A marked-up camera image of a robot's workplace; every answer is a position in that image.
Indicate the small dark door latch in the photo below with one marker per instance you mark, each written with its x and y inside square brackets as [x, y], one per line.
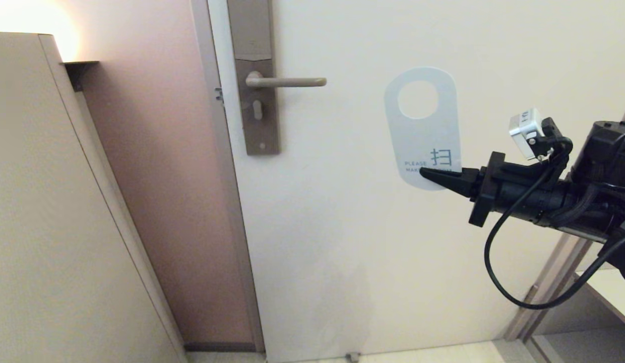
[219, 95]

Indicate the white door hanger sign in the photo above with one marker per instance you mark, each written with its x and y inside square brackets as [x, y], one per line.
[423, 136]

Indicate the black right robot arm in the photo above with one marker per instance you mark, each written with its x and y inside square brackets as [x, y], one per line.
[607, 161]

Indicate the white room door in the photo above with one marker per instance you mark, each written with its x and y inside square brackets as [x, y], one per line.
[368, 252]

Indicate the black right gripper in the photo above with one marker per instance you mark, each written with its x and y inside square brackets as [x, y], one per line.
[524, 199]

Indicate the dark wall lamp shelf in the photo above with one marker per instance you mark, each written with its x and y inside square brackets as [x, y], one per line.
[79, 68]

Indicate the grey-brown door lock plate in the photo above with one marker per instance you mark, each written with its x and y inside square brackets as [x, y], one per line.
[252, 30]

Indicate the beige cabinet panel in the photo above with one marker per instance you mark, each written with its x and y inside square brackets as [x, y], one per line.
[40, 227]

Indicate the metal floor door stopper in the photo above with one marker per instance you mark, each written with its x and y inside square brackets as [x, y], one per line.
[352, 356]

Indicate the dark wall baseboard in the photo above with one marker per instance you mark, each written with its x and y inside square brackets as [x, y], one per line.
[216, 347]

